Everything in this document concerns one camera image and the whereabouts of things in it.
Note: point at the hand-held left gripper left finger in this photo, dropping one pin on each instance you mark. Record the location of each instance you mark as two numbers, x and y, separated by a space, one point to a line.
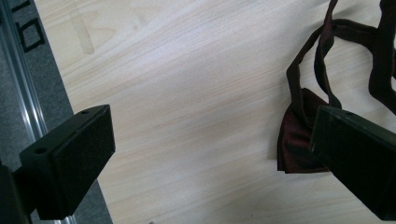
74 161

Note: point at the aluminium table edge rail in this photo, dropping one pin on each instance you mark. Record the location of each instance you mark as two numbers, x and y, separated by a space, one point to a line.
23 81

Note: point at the dark red bow tie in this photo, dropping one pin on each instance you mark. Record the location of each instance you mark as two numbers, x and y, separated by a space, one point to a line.
295 140

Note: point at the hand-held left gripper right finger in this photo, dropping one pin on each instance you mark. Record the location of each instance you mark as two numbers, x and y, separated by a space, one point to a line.
358 155

